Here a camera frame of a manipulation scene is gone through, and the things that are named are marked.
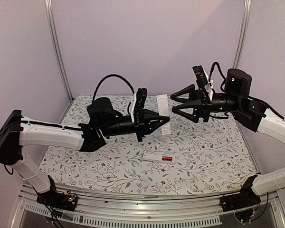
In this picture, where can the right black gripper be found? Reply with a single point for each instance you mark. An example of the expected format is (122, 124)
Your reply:
(200, 109)

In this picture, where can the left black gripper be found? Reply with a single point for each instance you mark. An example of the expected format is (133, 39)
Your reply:
(149, 127)

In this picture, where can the white remote battery cover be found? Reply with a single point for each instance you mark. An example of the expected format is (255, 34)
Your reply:
(163, 109)

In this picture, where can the white remote control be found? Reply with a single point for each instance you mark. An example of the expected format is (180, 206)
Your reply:
(156, 158)

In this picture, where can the red AAA battery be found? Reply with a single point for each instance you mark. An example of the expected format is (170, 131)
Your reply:
(165, 158)

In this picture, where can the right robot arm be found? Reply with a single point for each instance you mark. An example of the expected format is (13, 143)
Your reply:
(252, 113)

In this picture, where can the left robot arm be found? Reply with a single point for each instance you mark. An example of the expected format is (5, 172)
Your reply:
(104, 121)

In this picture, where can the floral patterned table mat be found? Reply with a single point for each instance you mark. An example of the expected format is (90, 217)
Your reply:
(210, 157)

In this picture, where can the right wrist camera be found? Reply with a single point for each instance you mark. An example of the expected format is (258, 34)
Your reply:
(204, 82)

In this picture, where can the right aluminium frame post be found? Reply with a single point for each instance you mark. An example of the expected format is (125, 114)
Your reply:
(242, 33)

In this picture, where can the aluminium frame post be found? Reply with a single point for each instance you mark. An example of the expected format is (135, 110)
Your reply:
(57, 50)
(242, 33)

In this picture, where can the front aluminium rail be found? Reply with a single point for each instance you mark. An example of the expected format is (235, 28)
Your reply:
(100, 209)

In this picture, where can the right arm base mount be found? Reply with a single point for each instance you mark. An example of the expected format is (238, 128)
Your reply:
(245, 198)

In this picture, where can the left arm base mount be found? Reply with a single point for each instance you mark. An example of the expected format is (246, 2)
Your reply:
(52, 198)

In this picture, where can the left aluminium frame post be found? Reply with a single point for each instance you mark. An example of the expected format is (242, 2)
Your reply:
(57, 50)

